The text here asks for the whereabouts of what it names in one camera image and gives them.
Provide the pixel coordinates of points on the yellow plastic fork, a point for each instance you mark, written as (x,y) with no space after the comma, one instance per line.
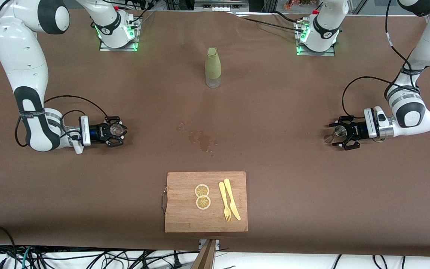
(224,200)

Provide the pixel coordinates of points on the clear glass cup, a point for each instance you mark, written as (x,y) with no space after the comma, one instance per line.
(116,130)

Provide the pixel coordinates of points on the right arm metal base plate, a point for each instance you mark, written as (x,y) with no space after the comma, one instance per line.
(133,46)

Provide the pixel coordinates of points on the lemon slice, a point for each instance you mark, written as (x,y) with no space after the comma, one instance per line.
(203,202)
(202,190)

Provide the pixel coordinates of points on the brown table cover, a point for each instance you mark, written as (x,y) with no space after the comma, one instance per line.
(88,186)

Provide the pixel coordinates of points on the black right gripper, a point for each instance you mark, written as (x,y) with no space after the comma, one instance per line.
(97,132)

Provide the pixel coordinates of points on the bamboo cutting board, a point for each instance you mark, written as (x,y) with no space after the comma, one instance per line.
(185,216)

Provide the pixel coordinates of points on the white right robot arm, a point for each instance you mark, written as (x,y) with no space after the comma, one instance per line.
(21,56)

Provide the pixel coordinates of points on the metal bracket under post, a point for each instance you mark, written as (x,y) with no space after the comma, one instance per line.
(201,243)

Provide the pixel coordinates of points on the green sleeved glass bottle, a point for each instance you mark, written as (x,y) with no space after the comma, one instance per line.
(213,65)

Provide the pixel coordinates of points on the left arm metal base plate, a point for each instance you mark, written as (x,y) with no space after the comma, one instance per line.
(330,53)

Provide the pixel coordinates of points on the steel measuring jigger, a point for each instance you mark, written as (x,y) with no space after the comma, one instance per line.
(337,131)

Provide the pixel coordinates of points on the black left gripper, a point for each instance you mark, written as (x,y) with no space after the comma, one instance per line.
(357,131)

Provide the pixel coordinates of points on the wooden post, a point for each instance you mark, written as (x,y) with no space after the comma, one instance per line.
(205,257)

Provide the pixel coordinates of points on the yellow plastic knife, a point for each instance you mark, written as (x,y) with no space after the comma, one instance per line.
(232,200)

